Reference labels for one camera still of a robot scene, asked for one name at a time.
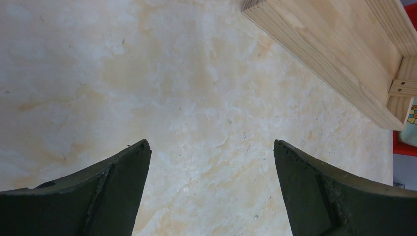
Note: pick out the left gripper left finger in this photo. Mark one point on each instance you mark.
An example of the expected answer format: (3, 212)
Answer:
(100, 200)

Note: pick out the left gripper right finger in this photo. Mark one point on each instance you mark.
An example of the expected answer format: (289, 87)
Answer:
(323, 200)

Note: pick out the red plastic bin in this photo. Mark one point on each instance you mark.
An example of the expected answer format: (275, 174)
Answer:
(398, 146)

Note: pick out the printed cloth in bin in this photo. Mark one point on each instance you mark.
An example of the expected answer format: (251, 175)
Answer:
(409, 134)

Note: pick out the wooden hanger rack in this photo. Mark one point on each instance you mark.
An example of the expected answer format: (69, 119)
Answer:
(365, 50)

